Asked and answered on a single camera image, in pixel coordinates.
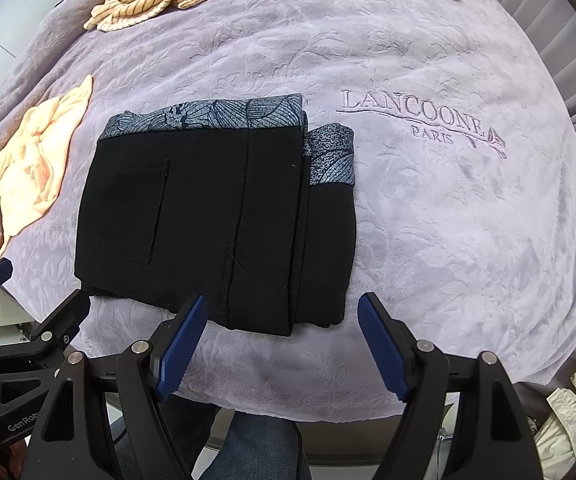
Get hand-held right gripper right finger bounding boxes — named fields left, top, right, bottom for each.
left=358, top=291, right=541, bottom=480

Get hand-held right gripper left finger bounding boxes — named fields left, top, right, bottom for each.
left=20, top=294, right=209, bottom=480

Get black pants with patterned trim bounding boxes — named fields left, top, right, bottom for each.
left=74, top=92, right=357, bottom=338

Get plain peach garment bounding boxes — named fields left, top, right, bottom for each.
left=0, top=74, right=93, bottom=263

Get person's right leg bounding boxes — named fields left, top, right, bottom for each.
left=213, top=412, right=313, bottom=480

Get lavender plush blanket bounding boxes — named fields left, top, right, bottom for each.
left=0, top=0, right=576, bottom=408

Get white padded jacket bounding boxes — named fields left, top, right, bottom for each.
left=533, top=360, right=576, bottom=478

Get white slatted panel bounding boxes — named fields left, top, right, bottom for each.
left=488, top=0, right=576, bottom=131

